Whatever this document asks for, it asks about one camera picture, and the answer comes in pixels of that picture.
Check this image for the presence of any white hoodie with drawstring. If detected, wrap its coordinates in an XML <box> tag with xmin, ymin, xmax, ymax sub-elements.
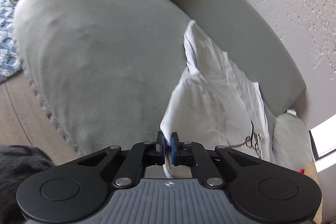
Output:
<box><xmin>160</xmin><ymin>20</ymin><xmax>275</xmax><ymax>163</ymax></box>

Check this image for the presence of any tan garment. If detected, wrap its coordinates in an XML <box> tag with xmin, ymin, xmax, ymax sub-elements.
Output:
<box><xmin>303</xmin><ymin>161</ymin><xmax>323</xmax><ymax>223</ymax></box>

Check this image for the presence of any grey right sofa cushion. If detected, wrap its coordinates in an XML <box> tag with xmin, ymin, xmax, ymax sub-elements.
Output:
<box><xmin>271</xmin><ymin>113</ymin><xmax>315</xmax><ymax>172</ymax></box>

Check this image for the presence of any dark grey furry object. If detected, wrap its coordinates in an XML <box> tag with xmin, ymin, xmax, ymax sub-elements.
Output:
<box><xmin>1</xmin><ymin>144</ymin><xmax>55</xmax><ymax>223</ymax></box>

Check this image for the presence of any white tag on sofa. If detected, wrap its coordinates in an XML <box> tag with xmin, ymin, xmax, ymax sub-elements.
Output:
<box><xmin>286</xmin><ymin>109</ymin><xmax>297</xmax><ymax>117</ymax></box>

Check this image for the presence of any blue patterned rug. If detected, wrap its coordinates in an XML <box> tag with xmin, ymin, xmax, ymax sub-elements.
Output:
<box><xmin>0</xmin><ymin>0</ymin><xmax>22</xmax><ymax>84</ymax></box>

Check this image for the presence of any grey sofa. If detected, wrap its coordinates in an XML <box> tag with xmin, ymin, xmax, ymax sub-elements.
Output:
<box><xmin>12</xmin><ymin>0</ymin><xmax>306</xmax><ymax>154</ymax></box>

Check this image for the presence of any window with black frame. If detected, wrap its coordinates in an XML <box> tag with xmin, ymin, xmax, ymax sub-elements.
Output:
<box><xmin>310</xmin><ymin>118</ymin><xmax>335</xmax><ymax>160</ymax></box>

